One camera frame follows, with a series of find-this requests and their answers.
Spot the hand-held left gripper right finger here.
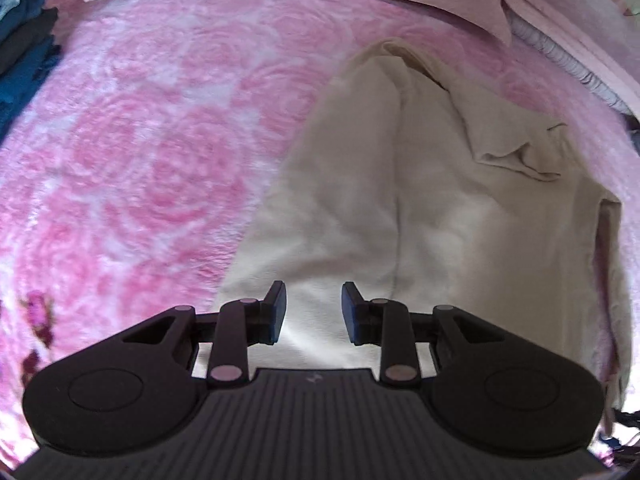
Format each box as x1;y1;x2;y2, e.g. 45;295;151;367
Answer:
340;282;506;387

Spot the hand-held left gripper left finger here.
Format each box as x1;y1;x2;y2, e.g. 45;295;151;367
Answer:
121;280;288;389

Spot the cream fleece garment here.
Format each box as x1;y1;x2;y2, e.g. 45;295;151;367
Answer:
192;37;632;411

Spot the pink rose blanket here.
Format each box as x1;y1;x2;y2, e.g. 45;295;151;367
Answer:
0;0;640;466

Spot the white ruffled bed sheet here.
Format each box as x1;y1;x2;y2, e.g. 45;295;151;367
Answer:
510;12;633;113

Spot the blue folded garment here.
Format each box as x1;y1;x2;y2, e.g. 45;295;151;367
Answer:
0;42;63;136

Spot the black folded garment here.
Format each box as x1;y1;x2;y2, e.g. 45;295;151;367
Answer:
0;9;61;77

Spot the dark navy folded garment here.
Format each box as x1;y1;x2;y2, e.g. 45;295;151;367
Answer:
10;0;53;23

